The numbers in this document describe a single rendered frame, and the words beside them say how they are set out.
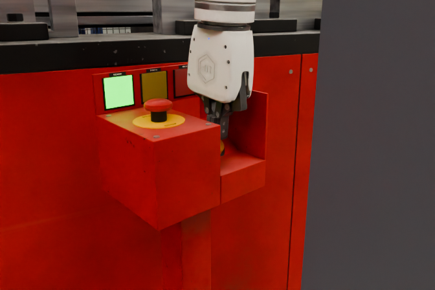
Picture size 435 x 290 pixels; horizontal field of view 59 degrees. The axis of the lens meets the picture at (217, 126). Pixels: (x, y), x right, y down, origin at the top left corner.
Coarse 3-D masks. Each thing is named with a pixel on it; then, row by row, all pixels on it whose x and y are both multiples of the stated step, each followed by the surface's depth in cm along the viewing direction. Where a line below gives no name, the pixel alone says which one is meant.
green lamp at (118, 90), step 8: (104, 80) 56; (112, 80) 57; (120, 80) 58; (128, 80) 58; (112, 88) 57; (120, 88) 58; (128, 88) 59; (112, 96) 57; (120, 96) 58; (128, 96) 59; (112, 104) 58; (120, 104) 58; (128, 104) 59
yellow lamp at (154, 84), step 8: (152, 72) 61; (160, 72) 62; (144, 80) 60; (152, 80) 61; (160, 80) 62; (144, 88) 61; (152, 88) 62; (160, 88) 62; (144, 96) 61; (152, 96) 62; (160, 96) 63
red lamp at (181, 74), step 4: (176, 72) 64; (180, 72) 64; (184, 72) 65; (176, 76) 64; (180, 76) 65; (184, 76) 65; (176, 80) 64; (180, 80) 65; (184, 80) 65; (176, 84) 64; (180, 84) 65; (184, 84) 66; (176, 88) 65; (180, 88) 65; (184, 88) 66; (188, 88) 66; (176, 92) 65; (180, 92) 65; (184, 92) 66; (188, 92) 66; (192, 92) 67
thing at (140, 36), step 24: (0, 48) 61; (24, 48) 63; (48, 48) 64; (72, 48) 66; (96, 48) 68; (120, 48) 70; (144, 48) 72; (168, 48) 74; (264, 48) 84; (288, 48) 87; (312, 48) 91; (0, 72) 62
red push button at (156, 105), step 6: (144, 102) 53; (150, 102) 52; (156, 102) 52; (162, 102) 52; (168, 102) 52; (144, 108) 52; (150, 108) 51; (156, 108) 51; (162, 108) 51; (168, 108) 52; (156, 114) 52; (162, 114) 53; (156, 120) 53; (162, 120) 53
